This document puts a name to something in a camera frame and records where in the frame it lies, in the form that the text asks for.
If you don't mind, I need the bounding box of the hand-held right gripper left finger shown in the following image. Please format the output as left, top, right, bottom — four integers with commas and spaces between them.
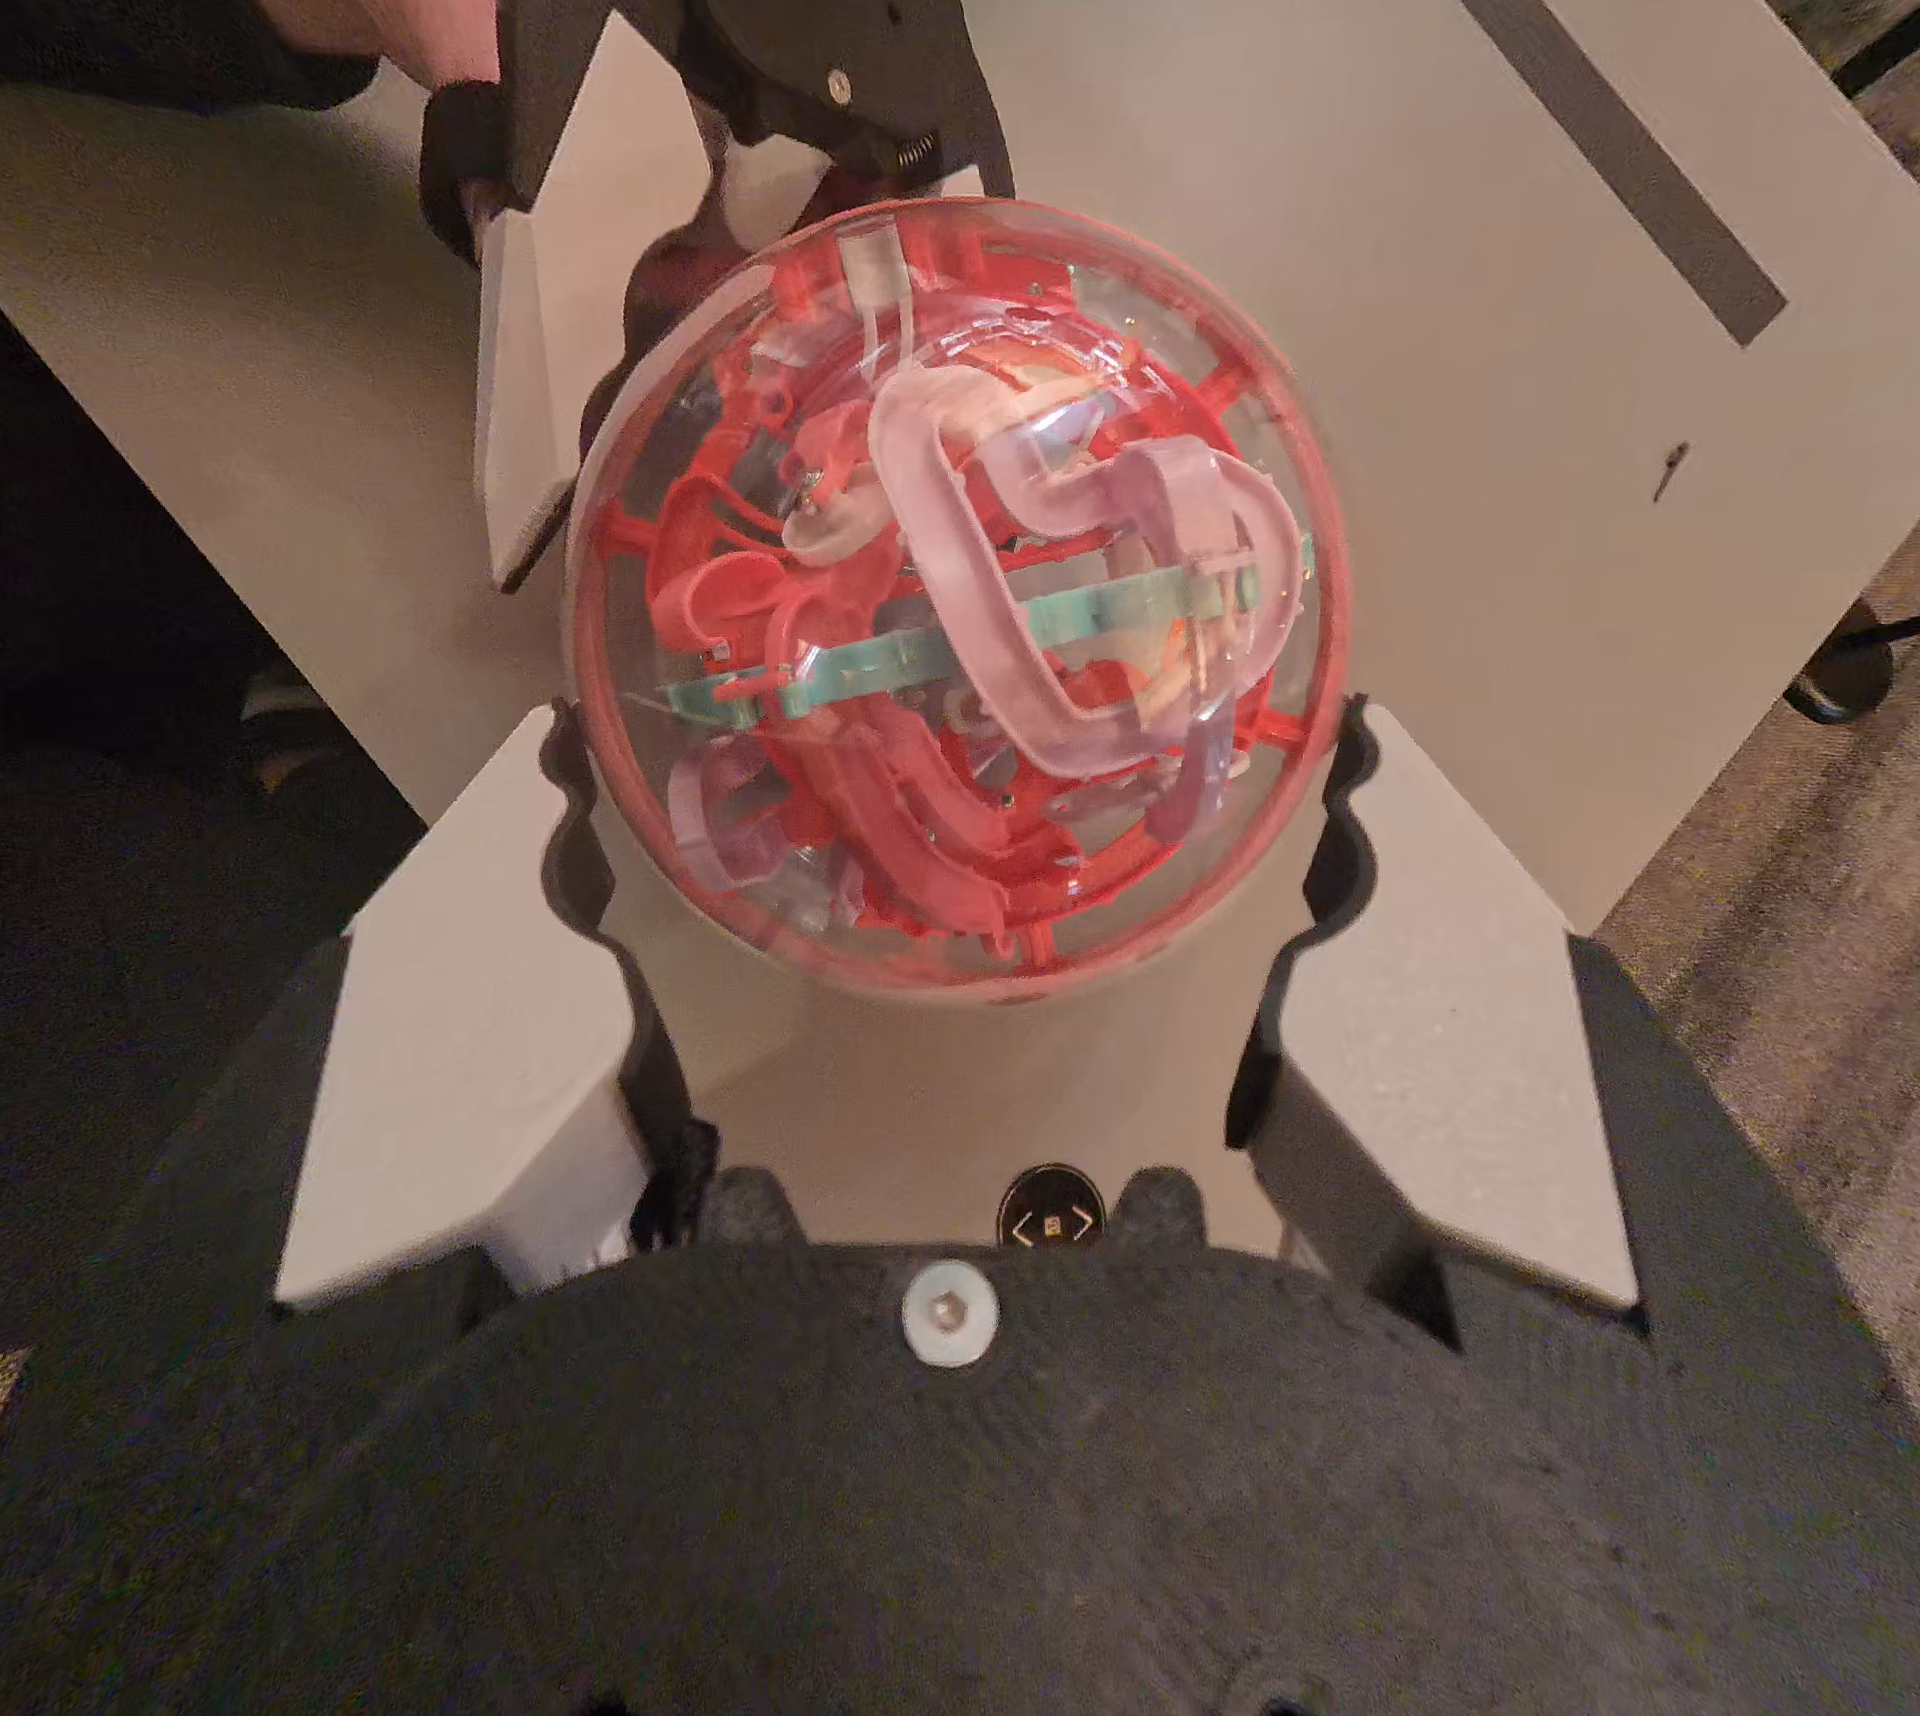
271, 696, 714, 1309

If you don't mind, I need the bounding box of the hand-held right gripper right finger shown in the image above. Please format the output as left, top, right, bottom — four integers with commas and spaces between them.
1223, 690, 1645, 1313

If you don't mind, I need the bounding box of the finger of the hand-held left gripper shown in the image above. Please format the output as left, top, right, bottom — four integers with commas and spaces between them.
472, 13, 745, 597

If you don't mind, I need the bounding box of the clear red maze ball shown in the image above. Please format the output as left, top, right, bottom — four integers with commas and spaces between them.
564, 193, 1352, 990

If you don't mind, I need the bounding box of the round black control button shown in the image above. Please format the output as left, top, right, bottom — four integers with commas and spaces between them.
997, 1163, 1107, 1252

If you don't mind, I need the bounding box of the black table leg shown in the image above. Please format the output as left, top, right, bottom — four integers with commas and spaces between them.
1780, 600, 1920, 725

